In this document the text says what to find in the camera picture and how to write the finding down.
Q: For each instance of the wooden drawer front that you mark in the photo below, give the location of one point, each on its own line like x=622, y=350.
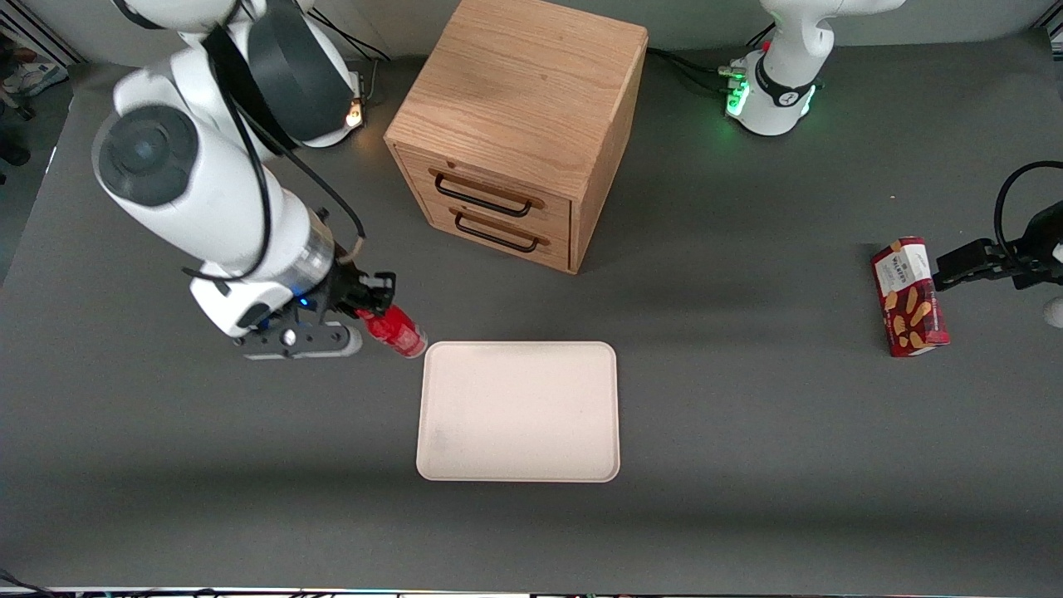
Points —
x=531, y=242
x=498, y=187

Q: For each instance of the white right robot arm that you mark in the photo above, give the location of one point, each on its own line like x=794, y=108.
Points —
x=191, y=191

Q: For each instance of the red biscuit box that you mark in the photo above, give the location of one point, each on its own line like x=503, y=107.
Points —
x=911, y=299

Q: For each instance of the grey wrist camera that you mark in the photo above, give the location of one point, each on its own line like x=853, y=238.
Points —
x=299, y=340

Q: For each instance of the white sneaker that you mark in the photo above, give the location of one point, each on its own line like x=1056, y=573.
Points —
x=33, y=76

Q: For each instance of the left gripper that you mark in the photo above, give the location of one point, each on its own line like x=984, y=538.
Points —
x=1028, y=259

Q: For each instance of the red coke bottle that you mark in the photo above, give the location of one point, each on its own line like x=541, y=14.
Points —
x=399, y=332

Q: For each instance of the beige plastic tray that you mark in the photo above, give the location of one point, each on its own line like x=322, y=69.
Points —
x=519, y=411

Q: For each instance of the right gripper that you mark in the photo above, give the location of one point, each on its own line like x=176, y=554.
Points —
x=352, y=288

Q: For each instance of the wooden drawer cabinet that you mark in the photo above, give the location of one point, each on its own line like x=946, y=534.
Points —
x=523, y=83

